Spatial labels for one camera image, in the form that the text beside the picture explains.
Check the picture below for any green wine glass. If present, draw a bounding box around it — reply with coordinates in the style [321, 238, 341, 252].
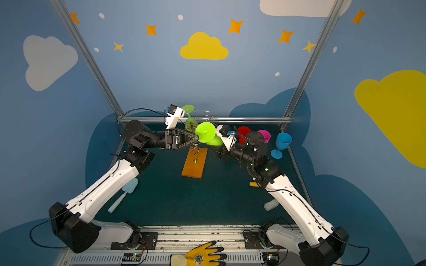
[182, 105, 199, 133]
[195, 122, 223, 147]

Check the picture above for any red wine glass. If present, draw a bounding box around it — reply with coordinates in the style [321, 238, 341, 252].
[237, 126, 251, 145]

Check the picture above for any pink wine glass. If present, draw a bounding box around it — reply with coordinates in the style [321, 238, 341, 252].
[258, 130, 271, 143]

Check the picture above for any blue wine glass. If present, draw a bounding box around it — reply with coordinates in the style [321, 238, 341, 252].
[227, 130, 238, 137]
[271, 133, 293, 159]

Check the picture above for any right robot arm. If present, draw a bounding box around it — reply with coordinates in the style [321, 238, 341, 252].
[215, 125, 348, 266]

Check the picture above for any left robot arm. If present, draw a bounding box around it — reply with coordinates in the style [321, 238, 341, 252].
[49, 120, 200, 253]

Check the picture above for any orange wooden rack base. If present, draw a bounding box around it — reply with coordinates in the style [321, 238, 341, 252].
[181, 147, 208, 179]

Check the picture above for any white brush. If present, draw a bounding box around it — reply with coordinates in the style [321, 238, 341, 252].
[264, 199, 280, 211]

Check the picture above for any light blue toy spatula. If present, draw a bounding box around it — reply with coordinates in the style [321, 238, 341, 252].
[108, 178, 139, 213]

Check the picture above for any yellow black work glove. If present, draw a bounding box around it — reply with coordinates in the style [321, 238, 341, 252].
[170, 241, 227, 266]

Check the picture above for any right circuit board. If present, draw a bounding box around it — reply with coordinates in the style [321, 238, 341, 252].
[262, 253, 280, 266]

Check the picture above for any circuit board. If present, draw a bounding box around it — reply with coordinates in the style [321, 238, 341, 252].
[262, 253, 280, 266]
[122, 253, 142, 263]

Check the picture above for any left circuit board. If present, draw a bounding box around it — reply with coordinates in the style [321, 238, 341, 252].
[122, 253, 142, 263]

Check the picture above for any gold wire glass rack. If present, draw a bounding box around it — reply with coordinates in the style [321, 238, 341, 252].
[184, 110, 215, 164]

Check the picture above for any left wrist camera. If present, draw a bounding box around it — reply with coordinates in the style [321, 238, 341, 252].
[165, 104, 185, 130]

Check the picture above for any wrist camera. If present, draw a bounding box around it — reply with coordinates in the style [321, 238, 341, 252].
[165, 104, 185, 130]
[216, 125, 237, 151]

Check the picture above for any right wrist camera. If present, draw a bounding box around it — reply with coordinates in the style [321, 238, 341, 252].
[216, 125, 237, 151]

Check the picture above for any aluminium frame rail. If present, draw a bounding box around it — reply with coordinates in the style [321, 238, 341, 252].
[118, 116, 292, 124]

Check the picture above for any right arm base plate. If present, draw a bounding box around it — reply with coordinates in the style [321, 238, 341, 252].
[242, 229, 272, 249]

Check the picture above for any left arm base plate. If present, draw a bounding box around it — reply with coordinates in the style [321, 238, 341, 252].
[110, 232, 158, 250]

